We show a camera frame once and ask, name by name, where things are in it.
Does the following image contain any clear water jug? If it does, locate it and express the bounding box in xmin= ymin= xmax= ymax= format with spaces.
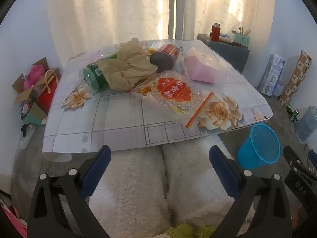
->
xmin=295 ymin=106 xmax=317 ymax=143

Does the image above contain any small black item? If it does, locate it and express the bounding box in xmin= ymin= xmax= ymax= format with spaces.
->
xmin=21 ymin=123 xmax=37 ymax=138

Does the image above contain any grey window post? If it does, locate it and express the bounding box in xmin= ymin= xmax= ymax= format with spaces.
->
xmin=168 ymin=0 xmax=186 ymax=40

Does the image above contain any pink plush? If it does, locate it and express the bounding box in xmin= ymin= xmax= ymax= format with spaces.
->
xmin=23 ymin=65 xmax=44 ymax=90

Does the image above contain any clear snack bag red label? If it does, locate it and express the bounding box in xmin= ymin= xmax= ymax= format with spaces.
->
xmin=129 ymin=71 xmax=215 ymax=129

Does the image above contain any red gift bag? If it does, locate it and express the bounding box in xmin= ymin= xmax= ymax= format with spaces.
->
xmin=37 ymin=71 xmax=61 ymax=114

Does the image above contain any white plastic bag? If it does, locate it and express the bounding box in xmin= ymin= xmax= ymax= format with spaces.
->
xmin=17 ymin=129 xmax=35 ymax=150

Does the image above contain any red thermos bottle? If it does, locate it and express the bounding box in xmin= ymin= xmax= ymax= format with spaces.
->
xmin=210 ymin=23 xmax=221 ymax=42

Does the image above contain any cream patterned curtain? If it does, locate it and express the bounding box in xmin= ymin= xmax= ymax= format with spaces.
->
xmin=184 ymin=0 xmax=259 ymax=41
xmin=46 ymin=0 xmax=171 ymax=62

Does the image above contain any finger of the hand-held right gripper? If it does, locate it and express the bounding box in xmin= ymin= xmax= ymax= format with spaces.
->
xmin=308 ymin=151 xmax=317 ymax=174
xmin=283 ymin=145 xmax=305 ymax=168

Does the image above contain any brown paper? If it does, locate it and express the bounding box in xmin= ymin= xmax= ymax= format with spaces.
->
xmin=98 ymin=38 xmax=159 ymax=91

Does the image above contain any brown cardboard box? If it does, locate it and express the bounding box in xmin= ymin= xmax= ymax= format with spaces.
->
xmin=12 ymin=58 xmax=61 ymax=106

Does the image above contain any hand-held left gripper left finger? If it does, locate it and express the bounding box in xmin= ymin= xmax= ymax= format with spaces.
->
xmin=28 ymin=145 xmax=112 ymax=238

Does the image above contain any pink patterned bag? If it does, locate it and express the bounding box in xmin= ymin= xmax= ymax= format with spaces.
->
xmin=0 ymin=198 xmax=28 ymax=238

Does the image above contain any grey cabinet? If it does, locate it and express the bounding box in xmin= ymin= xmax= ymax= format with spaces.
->
xmin=197 ymin=33 xmax=250 ymax=73

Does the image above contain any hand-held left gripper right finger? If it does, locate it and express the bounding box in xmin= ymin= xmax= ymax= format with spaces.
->
xmin=209 ymin=145 xmax=291 ymax=238

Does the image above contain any white cardboard box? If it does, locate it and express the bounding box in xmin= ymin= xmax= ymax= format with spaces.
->
xmin=277 ymin=56 xmax=301 ymax=97

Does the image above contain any red tin can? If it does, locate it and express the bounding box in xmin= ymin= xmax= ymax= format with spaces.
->
xmin=149 ymin=44 xmax=179 ymax=73

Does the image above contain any low table with floral cloth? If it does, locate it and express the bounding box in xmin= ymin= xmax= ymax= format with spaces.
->
xmin=42 ymin=39 xmax=273 ymax=154

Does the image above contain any green pen holder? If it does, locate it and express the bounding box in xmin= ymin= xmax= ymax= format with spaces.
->
xmin=234 ymin=33 xmax=250 ymax=48

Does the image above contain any green toy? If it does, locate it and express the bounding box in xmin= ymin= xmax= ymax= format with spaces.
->
xmin=286 ymin=104 xmax=299 ymax=122

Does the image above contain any blue white tissue pack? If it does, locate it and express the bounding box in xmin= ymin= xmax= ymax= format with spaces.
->
xmin=259 ymin=54 xmax=285 ymax=97

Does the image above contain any person's left leg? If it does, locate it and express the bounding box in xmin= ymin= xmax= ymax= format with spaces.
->
xmin=88 ymin=145 xmax=171 ymax=238

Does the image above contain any yellow-green fluffy cloth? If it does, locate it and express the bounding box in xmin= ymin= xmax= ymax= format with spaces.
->
xmin=165 ymin=223 xmax=218 ymax=238

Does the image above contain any blue mesh basket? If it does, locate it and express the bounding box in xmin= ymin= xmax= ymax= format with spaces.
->
xmin=236 ymin=123 xmax=281 ymax=169

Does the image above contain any green plastic bottle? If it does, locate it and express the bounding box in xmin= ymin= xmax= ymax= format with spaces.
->
xmin=79 ymin=53 xmax=119 ymax=95

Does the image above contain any teal box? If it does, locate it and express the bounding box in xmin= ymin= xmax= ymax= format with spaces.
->
xmin=21 ymin=102 xmax=47 ymax=126

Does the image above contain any pink sponge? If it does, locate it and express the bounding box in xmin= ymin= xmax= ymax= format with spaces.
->
xmin=183 ymin=47 xmax=229 ymax=84

